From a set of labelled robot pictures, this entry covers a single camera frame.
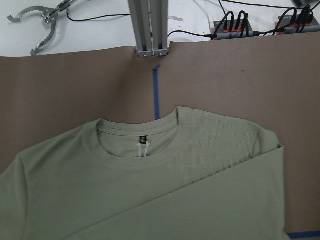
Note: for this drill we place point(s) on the grey orange usb hub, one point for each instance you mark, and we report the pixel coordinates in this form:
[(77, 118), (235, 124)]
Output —
[(233, 27), (292, 22)]

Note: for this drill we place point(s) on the aluminium frame post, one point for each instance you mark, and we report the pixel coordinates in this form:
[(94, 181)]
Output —
[(150, 24)]

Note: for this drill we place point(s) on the olive green long-sleeve shirt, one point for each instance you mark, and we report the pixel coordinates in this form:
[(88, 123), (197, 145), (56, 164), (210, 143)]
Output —
[(192, 175)]

